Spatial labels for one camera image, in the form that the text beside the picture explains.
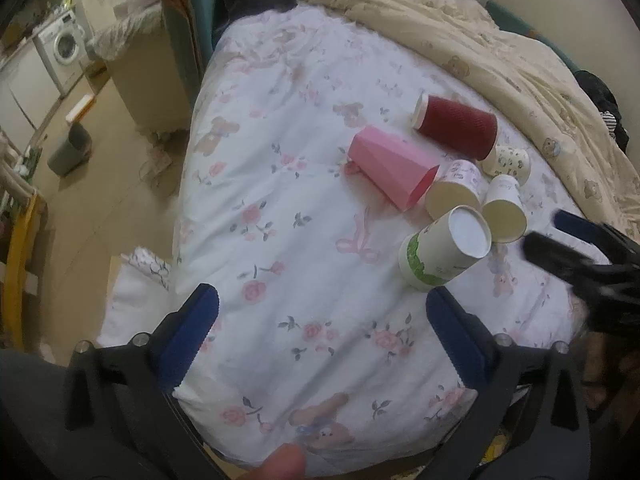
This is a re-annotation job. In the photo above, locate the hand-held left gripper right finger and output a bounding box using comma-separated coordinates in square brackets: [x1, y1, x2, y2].
[425, 287, 585, 432]

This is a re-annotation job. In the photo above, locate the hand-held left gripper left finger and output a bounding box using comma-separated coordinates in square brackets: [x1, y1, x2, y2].
[65, 282, 221, 432]

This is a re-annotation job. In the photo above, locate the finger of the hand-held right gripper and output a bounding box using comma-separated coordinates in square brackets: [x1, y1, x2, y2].
[551, 209, 618, 257]
[521, 231, 612, 288]

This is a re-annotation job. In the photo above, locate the plain white paper cup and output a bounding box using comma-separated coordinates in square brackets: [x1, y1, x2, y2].
[481, 175, 529, 242]

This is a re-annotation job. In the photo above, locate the white cup with green print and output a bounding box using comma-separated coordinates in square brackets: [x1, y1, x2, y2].
[398, 206, 493, 292]

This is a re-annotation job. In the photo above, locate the small bear print paper cup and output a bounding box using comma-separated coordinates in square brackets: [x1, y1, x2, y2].
[480, 145, 531, 182]

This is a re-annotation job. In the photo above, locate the paper cup with pink print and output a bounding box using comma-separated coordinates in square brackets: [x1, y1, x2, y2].
[425, 159, 489, 222]

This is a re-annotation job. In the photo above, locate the dark red ribbed cup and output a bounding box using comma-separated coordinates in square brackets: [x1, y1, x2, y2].
[412, 92, 499, 159]

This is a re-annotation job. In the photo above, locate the pink faceted cup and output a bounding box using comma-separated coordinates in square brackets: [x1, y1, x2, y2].
[347, 126, 442, 211]

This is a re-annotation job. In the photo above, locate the person's left hand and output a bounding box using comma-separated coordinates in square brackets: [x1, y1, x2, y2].
[252, 444, 307, 480]

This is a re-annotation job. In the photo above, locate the white patterned cloth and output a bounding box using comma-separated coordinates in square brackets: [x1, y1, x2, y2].
[120, 246, 174, 292]

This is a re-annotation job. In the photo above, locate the dark clothing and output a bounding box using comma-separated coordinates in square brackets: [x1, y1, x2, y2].
[572, 70, 632, 153]

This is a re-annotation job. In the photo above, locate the white floral bed sheet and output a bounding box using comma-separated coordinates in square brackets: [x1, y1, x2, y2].
[97, 2, 601, 472]

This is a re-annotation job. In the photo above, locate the yellow wooden chair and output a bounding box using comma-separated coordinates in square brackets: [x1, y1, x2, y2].
[0, 191, 49, 347]

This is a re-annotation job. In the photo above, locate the beige bear print duvet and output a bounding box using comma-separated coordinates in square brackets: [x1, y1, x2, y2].
[290, 0, 640, 222]

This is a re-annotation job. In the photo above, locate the grey trash bin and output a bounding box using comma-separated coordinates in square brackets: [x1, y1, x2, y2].
[47, 124, 94, 177]

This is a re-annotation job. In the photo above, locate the orange and white box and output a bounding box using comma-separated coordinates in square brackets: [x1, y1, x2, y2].
[65, 94, 97, 124]

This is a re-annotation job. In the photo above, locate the beige cloth covered cabinet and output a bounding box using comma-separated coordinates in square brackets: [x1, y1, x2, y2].
[91, 7, 195, 137]

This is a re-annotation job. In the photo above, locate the white cabinet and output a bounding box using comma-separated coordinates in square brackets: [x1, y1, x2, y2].
[0, 47, 62, 133]

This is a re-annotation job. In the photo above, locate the teal panel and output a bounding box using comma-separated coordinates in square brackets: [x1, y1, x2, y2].
[159, 0, 218, 88]

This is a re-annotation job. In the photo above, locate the white washing machine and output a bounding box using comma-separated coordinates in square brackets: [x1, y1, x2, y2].
[32, 10, 94, 97]

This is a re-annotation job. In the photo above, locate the dark pillow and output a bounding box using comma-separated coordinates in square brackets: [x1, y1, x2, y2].
[226, 0, 302, 32]

